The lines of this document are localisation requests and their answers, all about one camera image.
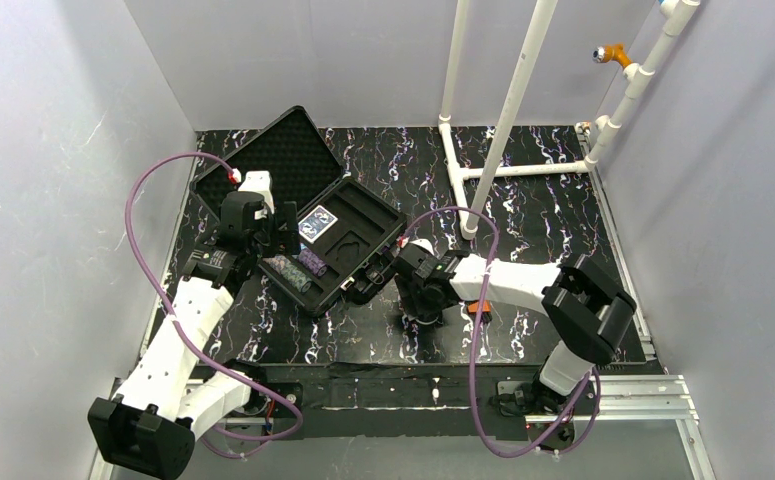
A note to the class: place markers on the black orange hex key set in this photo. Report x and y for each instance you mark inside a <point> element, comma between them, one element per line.
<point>482,310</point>

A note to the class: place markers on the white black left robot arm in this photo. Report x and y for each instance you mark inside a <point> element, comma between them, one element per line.
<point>176,393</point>

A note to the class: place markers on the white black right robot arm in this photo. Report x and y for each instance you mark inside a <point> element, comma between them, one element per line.
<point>589,310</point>

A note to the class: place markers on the dark blue poker chip stack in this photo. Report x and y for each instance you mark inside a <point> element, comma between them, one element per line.
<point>290,272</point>

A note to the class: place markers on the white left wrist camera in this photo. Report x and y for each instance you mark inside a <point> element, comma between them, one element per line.
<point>259,182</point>

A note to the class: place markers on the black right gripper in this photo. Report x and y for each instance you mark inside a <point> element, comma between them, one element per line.
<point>374,278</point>

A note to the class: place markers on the orange mounted camera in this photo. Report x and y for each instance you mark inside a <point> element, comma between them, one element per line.
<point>612,53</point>

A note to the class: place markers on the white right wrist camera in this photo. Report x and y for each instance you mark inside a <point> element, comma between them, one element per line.
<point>422,244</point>

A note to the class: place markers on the purple poker chip stack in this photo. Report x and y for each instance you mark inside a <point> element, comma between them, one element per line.
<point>312,262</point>

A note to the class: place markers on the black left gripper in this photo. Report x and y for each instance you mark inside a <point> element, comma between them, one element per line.
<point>281,232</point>

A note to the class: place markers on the black poker set case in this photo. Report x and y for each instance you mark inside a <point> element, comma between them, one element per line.
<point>305,171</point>

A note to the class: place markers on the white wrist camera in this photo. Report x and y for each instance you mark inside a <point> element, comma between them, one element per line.
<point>259,182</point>
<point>422,244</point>

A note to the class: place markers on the blue playing card deck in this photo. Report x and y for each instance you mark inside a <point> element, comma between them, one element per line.
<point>316,223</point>

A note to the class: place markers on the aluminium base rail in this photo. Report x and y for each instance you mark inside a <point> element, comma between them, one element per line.
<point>347,400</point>

